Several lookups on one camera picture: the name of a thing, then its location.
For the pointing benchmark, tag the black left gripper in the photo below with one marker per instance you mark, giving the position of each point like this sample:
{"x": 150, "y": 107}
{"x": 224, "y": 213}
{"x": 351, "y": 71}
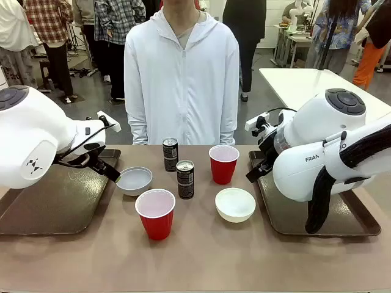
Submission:
{"x": 91, "y": 152}

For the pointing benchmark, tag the black stand pole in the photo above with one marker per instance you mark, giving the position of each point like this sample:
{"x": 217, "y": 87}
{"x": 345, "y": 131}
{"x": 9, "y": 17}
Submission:
{"x": 327, "y": 45}

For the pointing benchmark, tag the person in red plaid shirt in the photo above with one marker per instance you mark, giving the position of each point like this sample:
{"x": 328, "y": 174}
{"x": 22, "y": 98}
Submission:
{"x": 46, "y": 18}

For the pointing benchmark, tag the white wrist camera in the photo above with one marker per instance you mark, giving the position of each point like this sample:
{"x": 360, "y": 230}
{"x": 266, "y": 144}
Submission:
{"x": 109, "y": 121}
{"x": 255, "y": 121}

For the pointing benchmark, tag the person in blue plaid shirt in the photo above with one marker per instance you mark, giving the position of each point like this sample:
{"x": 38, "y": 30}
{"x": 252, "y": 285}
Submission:
{"x": 113, "y": 18}

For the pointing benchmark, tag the person in orange trousers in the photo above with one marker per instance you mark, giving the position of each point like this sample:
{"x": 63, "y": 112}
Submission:
{"x": 366, "y": 61}

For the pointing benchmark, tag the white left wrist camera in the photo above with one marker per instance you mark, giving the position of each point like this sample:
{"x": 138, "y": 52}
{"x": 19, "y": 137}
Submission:
{"x": 109, "y": 121}

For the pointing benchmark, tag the red plastic party cup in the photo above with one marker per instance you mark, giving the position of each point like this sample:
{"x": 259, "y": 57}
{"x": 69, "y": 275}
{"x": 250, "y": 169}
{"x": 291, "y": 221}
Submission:
{"x": 156, "y": 213}
{"x": 223, "y": 168}

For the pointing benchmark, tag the grey background workbench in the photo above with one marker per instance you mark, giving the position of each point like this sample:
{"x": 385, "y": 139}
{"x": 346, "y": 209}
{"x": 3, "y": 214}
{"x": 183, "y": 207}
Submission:
{"x": 297, "y": 38}

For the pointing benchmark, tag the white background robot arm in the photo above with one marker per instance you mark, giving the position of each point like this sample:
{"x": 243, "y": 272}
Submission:
{"x": 294, "y": 13}

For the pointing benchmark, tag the brown plastic serving tray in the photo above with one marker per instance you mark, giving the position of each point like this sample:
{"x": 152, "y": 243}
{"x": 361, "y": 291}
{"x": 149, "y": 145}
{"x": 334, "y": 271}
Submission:
{"x": 61, "y": 207}
{"x": 351, "y": 219}

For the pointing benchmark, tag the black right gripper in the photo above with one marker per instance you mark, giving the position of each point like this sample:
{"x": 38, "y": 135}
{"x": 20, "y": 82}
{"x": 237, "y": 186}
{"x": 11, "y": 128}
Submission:
{"x": 268, "y": 149}

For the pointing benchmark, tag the white table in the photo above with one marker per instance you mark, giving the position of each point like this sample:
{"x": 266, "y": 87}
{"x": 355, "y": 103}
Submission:
{"x": 290, "y": 82}

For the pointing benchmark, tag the person in white shirt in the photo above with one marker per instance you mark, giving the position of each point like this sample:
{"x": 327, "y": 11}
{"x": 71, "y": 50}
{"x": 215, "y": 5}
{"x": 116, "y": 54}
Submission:
{"x": 12, "y": 24}

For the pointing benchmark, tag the black stool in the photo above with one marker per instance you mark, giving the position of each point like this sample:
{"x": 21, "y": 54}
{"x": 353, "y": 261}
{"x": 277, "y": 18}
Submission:
{"x": 44, "y": 64}

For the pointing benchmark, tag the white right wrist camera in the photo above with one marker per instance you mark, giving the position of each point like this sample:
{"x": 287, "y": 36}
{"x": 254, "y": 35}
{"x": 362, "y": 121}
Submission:
{"x": 255, "y": 121}

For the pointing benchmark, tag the person in grey top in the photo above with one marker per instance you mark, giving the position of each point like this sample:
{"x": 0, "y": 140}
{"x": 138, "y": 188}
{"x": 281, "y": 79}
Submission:
{"x": 82, "y": 12}

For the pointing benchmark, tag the person in floral shirt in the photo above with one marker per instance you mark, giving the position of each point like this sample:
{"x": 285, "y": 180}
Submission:
{"x": 336, "y": 24}

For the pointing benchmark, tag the white plastic bowl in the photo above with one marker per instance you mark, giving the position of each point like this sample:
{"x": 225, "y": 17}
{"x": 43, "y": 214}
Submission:
{"x": 134, "y": 183}
{"x": 235, "y": 204}

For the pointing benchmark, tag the person in white hoodie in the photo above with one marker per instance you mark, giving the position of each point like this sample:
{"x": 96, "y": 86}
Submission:
{"x": 181, "y": 91}

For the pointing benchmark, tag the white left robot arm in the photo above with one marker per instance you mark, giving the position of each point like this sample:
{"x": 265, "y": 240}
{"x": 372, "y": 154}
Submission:
{"x": 30, "y": 137}

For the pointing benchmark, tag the black pepsi soda can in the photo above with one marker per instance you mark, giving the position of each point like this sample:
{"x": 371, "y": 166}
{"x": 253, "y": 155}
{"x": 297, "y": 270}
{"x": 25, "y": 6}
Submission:
{"x": 170, "y": 155}
{"x": 185, "y": 183}

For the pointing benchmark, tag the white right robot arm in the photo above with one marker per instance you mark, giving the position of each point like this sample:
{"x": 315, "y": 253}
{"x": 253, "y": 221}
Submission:
{"x": 305, "y": 171}

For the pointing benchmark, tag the person in black clothes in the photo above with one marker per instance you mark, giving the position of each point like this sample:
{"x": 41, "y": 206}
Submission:
{"x": 244, "y": 18}

